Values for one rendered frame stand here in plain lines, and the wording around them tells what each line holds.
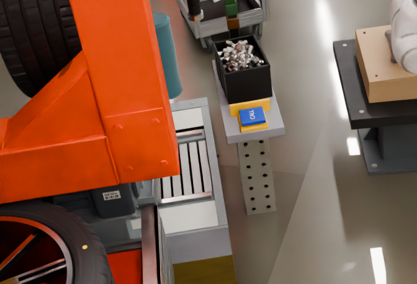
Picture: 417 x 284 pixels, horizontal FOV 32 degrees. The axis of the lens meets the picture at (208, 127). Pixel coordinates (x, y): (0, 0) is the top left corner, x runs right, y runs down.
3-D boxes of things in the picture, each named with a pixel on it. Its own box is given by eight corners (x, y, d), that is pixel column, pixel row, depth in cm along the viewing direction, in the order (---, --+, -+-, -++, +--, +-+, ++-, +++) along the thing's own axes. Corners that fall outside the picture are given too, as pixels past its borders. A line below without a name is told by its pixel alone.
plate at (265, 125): (237, 116, 216) (237, 114, 215) (264, 112, 216) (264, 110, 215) (241, 133, 209) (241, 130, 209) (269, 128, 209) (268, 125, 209)
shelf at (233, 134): (212, 67, 245) (211, 59, 243) (262, 59, 245) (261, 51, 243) (227, 144, 211) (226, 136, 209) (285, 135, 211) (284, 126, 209)
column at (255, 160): (243, 195, 254) (229, 97, 229) (271, 191, 254) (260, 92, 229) (247, 215, 246) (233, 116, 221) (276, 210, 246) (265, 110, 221)
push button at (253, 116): (239, 115, 215) (238, 109, 213) (262, 111, 215) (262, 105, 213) (242, 129, 209) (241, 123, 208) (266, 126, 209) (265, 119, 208)
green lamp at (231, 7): (224, 11, 233) (223, 0, 231) (237, 8, 233) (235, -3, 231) (226, 17, 230) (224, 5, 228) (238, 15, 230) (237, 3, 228)
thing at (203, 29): (179, 18, 366) (167, -45, 346) (247, 1, 371) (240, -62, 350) (200, 58, 332) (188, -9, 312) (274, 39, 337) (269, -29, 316)
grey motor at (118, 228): (25, 230, 243) (-7, 149, 222) (149, 211, 243) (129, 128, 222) (19, 271, 228) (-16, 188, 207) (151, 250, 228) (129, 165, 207)
